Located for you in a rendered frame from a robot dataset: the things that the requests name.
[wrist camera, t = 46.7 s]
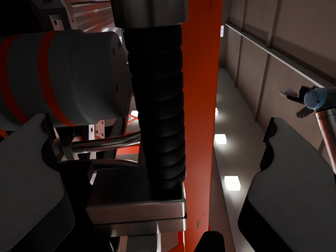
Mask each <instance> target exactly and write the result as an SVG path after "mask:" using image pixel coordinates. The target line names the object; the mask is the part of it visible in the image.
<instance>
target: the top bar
mask: <svg viewBox="0 0 336 252"><path fill-rule="evenodd" d="M137 166H146V160H145V155H144V149H143V142H142V138H141V136H140V143H139V151H138V159H137ZM126 252H160V233H154V234H141V235H129V236H128V238H127V246H126Z"/></svg>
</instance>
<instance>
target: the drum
mask: <svg viewBox="0 0 336 252"><path fill-rule="evenodd" d="M128 70H129V66H128V65H127V60H126V55H125V51H124V48H123V45H122V42H121V40H120V38H119V36H118V35H117V34H116V33H115V32H114V31H104V32H92V33H85V32H84V31H82V30H81V29H70V30H54V31H46V32H34V33H18V34H10V35H0V129H2V130H5V131H16V130H17V129H18V128H19V127H21V126H22V125H23V124H25V123H26V122H27V121H29V120H30V119H31V118H32V117H34V116H35V115H37V114H47V113H48V114H49V115H50V118H51V121H52V125H53V127H54V128H59V127H75V126H84V125H95V124H97V123H98V122H99V121H100V120H110V119H122V118H125V117H126V116H127V115H128V114H129V111H130V104H131V90H130V78H129V71H128Z"/></svg>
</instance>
